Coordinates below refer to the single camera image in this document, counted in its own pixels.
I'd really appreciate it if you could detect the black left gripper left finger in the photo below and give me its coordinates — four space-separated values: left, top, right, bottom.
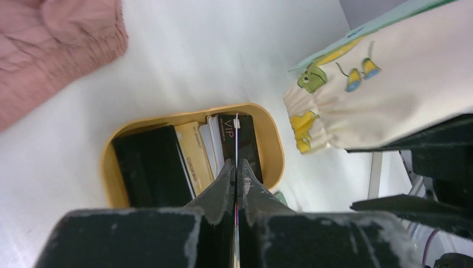
35 160 235 267

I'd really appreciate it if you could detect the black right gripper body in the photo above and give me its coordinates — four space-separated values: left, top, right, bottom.
412 147 472 209

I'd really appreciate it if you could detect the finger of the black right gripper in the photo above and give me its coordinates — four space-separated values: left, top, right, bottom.
347 113 472 152
350 194 472 239

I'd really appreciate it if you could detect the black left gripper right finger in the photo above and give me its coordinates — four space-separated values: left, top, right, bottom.
236 160 422 267

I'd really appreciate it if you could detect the green leather card holder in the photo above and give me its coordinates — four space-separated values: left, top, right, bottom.
273 191 288 207

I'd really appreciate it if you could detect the black VIP card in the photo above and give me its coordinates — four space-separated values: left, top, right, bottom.
230 113 240 268

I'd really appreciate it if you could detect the gold card in tray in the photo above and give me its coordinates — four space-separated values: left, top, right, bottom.
175 122 214 196

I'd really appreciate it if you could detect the black card in tray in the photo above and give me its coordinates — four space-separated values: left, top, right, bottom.
214 114 263 183
112 125 193 208

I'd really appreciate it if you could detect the dinosaur print yellow garment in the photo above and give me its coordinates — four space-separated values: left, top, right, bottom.
283 0 472 153

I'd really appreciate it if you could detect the tan oval tray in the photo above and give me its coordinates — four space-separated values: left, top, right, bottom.
99 103 284 208

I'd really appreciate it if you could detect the pink crumpled cloth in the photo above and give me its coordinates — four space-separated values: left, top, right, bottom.
1 1 128 130

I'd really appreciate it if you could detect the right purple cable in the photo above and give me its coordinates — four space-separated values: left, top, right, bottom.
421 228 441 265

